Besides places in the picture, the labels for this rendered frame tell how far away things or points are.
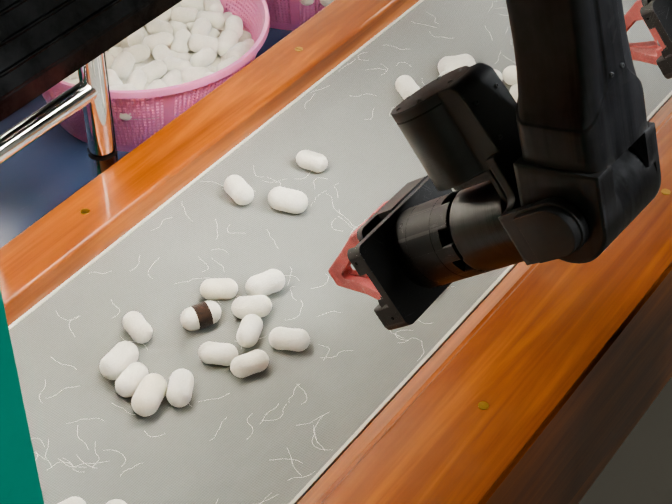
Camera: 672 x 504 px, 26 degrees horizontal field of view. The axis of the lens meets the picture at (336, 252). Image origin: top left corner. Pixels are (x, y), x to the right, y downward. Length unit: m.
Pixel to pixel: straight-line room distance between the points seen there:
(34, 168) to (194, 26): 0.23
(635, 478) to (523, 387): 0.99
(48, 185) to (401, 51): 0.38
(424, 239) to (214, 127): 0.45
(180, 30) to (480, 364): 0.58
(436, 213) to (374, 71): 0.55
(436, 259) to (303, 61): 0.54
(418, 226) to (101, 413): 0.32
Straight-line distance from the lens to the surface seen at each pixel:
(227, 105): 1.39
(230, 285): 1.20
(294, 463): 1.09
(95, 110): 1.30
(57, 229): 1.27
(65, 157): 1.50
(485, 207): 0.91
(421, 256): 0.96
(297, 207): 1.29
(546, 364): 1.13
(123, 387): 1.13
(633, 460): 2.11
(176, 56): 1.53
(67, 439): 1.12
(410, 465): 1.06
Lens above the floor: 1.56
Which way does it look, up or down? 41 degrees down
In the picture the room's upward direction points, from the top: straight up
